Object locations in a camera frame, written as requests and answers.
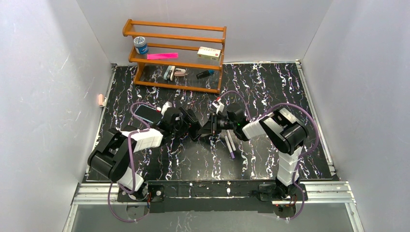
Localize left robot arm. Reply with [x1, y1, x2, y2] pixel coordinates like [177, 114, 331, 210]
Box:
[88, 104, 202, 194]

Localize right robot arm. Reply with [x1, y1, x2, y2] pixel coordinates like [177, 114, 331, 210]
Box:
[195, 103, 308, 199]

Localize blue phone on table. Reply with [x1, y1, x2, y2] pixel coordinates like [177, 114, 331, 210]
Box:
[134, 105, 162, 124]

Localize white purple marker right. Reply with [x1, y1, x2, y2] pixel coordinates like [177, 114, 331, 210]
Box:
[226, 130, 236, 151]

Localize white purple marker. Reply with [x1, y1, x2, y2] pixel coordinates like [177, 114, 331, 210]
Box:
[226, 130, 236, 151]
[224, 135, 235, 159]

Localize white purple marker left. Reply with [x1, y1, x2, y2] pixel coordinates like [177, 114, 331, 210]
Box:
[224, 135, 235, 159]

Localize black marker blue cap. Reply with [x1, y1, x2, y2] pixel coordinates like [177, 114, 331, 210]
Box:
[196, 70, 215, 79]

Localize pink small stapler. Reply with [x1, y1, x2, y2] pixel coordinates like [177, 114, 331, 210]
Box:
[174, 68, 187, 77]

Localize teal white stapler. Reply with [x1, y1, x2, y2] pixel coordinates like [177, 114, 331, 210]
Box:
[163, 66, 176, 81]

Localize orange wooden shelf rack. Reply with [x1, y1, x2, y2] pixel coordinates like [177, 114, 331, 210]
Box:
[122, 19, 227, 94]

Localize white red cardboard box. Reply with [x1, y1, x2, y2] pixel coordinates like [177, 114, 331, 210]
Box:
[197, 46, 221, 61]

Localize pink flat strip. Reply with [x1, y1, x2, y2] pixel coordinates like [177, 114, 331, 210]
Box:
[146, 53, 178, 60]

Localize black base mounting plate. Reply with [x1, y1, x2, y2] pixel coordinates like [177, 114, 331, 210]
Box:
[117, 180, 308, 213]

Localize blue white round jar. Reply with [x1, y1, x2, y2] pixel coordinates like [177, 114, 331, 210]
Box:
[133, 36, 148, 55]

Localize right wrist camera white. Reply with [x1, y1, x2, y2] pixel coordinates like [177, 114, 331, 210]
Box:
[212, 97, 225, 114]

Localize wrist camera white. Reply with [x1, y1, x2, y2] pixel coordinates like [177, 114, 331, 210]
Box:
[156, 101, 173, 116]
[212, 97, 225, 114]

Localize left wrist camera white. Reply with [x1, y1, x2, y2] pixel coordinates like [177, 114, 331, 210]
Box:
[156, 101, 173, 116]

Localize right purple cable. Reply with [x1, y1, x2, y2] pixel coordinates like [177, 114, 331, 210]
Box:
[218, 90, 320, 221]

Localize purple cable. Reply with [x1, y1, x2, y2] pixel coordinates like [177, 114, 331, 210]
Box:
[107, 101, 161, 223]
[218, 90, 320, 221]

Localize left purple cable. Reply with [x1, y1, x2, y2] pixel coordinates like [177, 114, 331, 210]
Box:
[107, 101, 161, 223]

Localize pink wall clip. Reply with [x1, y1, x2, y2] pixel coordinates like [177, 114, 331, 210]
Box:
[98, 94, 107, 107]

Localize aluminium front rail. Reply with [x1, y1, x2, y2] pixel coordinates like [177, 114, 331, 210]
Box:
[73, 180, 356, 205]

